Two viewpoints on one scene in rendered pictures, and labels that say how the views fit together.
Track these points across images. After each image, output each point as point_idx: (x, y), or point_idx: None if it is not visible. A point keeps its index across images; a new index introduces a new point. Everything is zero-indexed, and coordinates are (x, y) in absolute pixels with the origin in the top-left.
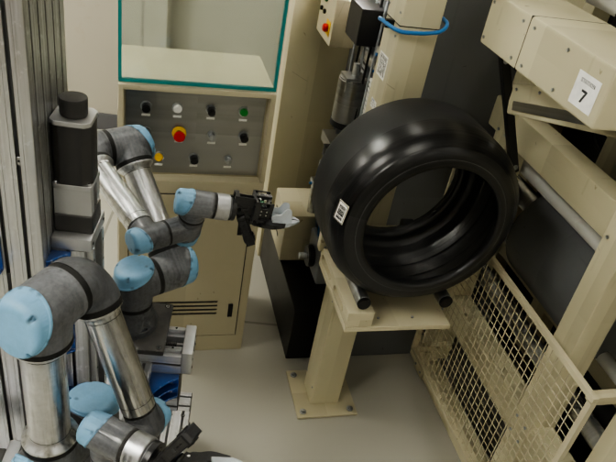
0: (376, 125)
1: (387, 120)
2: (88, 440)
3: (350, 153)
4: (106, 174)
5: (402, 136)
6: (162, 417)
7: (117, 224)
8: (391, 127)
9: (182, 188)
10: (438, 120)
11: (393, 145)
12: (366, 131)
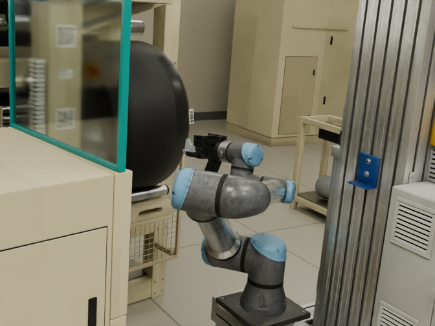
0: (146, 60)
1: (143, 54)
2: None
3: (166, 83)
4: (265, 184)
5: (162, 54)
6: None
7: None
8: (153, 55)
9: (250, 145)
10: (138, 41)
11: (169, 59)
12: (151, 66)
